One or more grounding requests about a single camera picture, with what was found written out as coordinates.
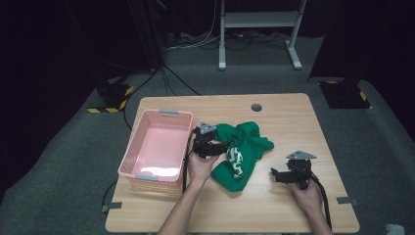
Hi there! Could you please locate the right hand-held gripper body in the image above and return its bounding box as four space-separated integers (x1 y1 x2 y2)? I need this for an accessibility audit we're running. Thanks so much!
286 150 317 190

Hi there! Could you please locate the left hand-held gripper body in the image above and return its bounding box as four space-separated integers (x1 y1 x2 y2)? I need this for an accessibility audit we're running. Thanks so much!
192 121 220 160

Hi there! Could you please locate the green printed t-shirt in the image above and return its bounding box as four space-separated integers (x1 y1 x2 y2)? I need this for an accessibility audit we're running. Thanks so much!
209 120 275 193

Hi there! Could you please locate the pink plastic basket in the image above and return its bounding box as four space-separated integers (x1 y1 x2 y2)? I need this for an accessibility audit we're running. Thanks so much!
117 109 195 198

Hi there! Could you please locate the person's left hand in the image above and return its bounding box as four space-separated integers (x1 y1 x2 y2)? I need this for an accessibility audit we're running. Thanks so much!
187 152 219 189

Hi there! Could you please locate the person's right hand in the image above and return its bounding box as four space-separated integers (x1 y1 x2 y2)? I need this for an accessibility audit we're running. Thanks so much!
290 179 324 213

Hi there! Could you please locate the black stand base striped tape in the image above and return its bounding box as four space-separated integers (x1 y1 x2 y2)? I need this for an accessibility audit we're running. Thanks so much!
317 77 373 110
87 76 135 115

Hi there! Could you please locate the white crumpled object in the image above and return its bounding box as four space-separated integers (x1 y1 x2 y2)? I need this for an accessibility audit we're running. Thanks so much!
386 223 406 235

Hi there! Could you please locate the black stand pole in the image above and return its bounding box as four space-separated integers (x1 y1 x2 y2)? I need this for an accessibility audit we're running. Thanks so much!
140 0 165 74

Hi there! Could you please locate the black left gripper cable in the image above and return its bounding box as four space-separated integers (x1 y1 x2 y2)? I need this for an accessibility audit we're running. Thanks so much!
181 126 200 194

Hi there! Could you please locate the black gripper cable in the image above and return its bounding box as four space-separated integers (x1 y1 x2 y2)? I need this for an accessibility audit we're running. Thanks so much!
181 126 200 194
308 175 333 230

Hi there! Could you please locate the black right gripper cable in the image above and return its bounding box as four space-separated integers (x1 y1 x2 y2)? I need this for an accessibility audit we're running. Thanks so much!
308 175 333 230

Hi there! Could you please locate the black floor cable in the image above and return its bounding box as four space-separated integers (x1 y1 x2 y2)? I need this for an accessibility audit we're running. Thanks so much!
101 180 118 210
161 64 202 97
122 68 161 130

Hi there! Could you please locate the black floor cables bundle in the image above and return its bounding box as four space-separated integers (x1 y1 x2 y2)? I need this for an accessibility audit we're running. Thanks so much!
224 30 290 52

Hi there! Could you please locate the white floor cables bundle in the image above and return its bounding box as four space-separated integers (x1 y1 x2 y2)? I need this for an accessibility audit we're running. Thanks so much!
165 0 223 52

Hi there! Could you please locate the white metal desk frame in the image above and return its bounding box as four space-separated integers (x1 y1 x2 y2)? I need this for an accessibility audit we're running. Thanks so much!
218 0 307 71

